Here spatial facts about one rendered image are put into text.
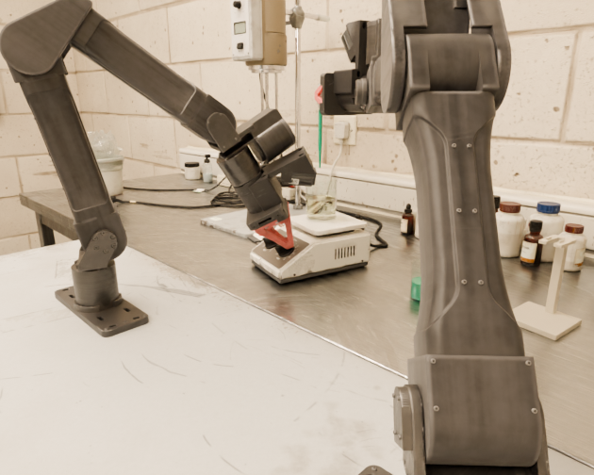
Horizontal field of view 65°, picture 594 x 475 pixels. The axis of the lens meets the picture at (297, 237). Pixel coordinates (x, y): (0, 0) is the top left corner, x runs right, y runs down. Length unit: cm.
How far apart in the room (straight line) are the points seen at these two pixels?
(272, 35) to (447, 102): 84
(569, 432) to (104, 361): 53
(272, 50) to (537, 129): 62
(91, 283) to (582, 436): 64
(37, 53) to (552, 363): 75
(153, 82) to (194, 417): 45
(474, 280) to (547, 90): 87
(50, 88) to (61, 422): 41
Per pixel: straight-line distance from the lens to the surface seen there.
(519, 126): 118
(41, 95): 70
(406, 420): 32
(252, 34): 116
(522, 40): 119
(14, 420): 59
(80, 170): 72
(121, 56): 71
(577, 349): 73
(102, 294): 76
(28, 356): 70
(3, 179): 304
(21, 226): 311
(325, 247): 84
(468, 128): 37
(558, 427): 57
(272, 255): 86
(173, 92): 71
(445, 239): 33
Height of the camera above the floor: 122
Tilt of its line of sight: 17 degrees down
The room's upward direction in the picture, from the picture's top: straight up
